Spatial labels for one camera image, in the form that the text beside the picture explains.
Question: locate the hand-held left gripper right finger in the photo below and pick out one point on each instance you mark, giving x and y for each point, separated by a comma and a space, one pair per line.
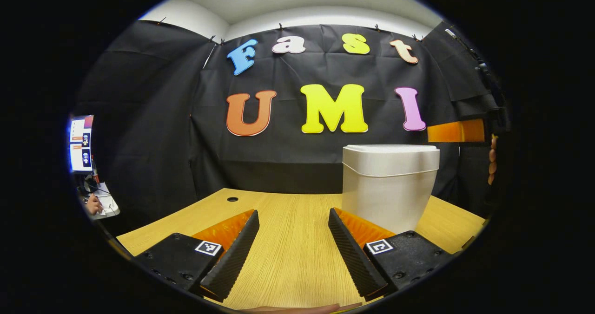
353, 253

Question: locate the wooden desktop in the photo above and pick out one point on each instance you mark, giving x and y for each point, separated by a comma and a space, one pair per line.
288, 230

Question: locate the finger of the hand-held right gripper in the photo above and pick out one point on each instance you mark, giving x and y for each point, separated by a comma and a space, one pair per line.
455, 131

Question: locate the black backdrop cloth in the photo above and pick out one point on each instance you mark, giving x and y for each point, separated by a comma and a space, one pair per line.
153, 119

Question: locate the white side desk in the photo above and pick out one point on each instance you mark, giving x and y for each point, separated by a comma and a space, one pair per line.
108, 205

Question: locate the white desktop garbage bin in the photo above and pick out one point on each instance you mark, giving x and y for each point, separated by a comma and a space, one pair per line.
388, 188

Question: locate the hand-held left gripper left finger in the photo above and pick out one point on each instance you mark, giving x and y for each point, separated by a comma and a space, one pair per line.
237, 253

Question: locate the computer monitor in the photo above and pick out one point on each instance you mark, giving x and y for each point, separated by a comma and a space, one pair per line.
81, 142

